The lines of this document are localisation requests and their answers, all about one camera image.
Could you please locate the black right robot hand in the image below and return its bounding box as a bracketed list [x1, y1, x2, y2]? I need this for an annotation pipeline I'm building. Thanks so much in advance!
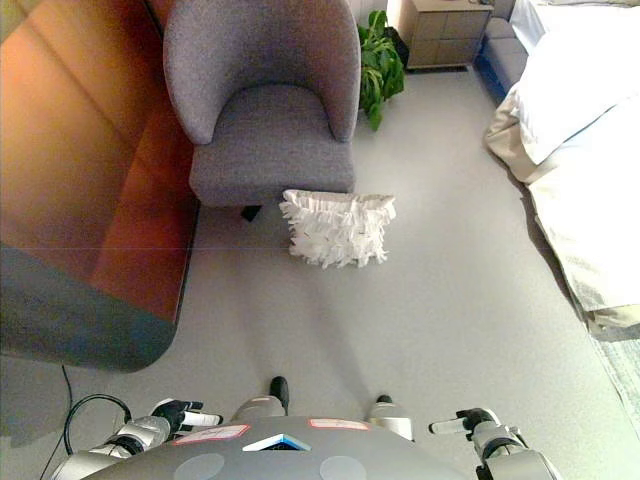
[428, 407, 502, 441]

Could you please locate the grey upholstered bench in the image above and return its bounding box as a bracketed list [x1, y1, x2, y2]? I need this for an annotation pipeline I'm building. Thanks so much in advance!
[473, 16, 530, 105]

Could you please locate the silver robot leg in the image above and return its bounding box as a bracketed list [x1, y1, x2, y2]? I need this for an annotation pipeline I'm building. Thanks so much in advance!
[366, 394, 416, 443]
[229, 375, 292, 426]

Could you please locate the white fringed pillow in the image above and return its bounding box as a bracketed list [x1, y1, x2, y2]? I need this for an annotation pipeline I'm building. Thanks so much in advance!
[278, 188, 398, 270]

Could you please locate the green potted plant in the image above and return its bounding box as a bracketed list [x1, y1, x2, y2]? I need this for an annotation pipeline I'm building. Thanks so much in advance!
[356, 9, 412, 133]

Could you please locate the light wooden nightstand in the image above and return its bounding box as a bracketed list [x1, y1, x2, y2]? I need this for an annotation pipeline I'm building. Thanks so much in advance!
[399, 0, 495, 71]

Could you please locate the silver right robot leg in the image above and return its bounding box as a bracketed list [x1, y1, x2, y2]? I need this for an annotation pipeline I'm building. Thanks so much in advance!
[366, 394, 416, 443]

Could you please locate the silver left robot leg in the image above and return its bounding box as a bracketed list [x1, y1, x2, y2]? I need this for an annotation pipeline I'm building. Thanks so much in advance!
[229, 375, 292, 426]

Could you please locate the reddish brown wooden table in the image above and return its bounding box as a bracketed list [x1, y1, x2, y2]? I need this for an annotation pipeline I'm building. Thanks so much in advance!
[0, 0, 202, 374]

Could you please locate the grey robot torso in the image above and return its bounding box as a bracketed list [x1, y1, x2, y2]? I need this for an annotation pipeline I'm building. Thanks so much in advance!
[84, 415, 482, 480]

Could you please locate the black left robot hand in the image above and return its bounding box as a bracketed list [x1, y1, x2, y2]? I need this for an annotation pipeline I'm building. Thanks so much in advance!
[149, 398, 225, 434]

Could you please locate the blue-green rug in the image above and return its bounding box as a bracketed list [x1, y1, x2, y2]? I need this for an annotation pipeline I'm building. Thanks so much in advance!
[589, 333, 640, 417]

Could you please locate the grey fabric armchair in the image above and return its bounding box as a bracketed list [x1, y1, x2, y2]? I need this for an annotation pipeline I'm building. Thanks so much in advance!
[162, 0, 362, 222]

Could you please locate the bed with white duvet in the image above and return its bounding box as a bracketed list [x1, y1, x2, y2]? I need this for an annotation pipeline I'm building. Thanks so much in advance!
[482, 0, 640, 342]

